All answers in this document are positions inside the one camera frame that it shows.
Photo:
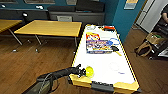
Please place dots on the yellow framed wall poster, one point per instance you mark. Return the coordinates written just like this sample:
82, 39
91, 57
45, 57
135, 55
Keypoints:
130, 4

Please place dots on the black wheeled cart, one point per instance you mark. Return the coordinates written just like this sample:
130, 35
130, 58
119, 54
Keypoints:
161, 46

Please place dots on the blue plastic bowl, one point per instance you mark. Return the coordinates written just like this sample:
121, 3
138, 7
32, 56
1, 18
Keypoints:
114, 41

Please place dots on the long yellow wooden desk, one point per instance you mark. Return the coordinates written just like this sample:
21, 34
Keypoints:
8, 25
50, 28

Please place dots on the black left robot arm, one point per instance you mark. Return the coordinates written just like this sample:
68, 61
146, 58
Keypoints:
53, 76

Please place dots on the dark grey sofa bench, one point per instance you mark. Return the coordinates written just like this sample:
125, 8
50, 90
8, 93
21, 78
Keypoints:
76, 15

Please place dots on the yellow wooden gaming table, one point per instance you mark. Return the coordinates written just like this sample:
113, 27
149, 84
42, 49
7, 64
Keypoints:
106, 75

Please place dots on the small black desk chair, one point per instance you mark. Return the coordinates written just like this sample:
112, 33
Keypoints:
25, 17

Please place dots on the white wall vent panel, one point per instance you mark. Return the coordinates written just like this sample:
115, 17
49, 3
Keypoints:
64, 18

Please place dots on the person in dark jacket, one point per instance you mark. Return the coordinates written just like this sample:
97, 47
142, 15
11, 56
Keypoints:
164, 13

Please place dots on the white room door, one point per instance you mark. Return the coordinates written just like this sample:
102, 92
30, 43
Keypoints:
146, 15

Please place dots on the brown cardboard box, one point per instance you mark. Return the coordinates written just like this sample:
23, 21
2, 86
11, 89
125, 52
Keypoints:
154, 39

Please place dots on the dark wall window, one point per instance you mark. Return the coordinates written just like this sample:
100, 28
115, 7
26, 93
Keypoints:
38, 1
8, 1
71, 2

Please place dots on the red ping pong paddle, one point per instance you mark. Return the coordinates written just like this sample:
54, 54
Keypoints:
109, 28

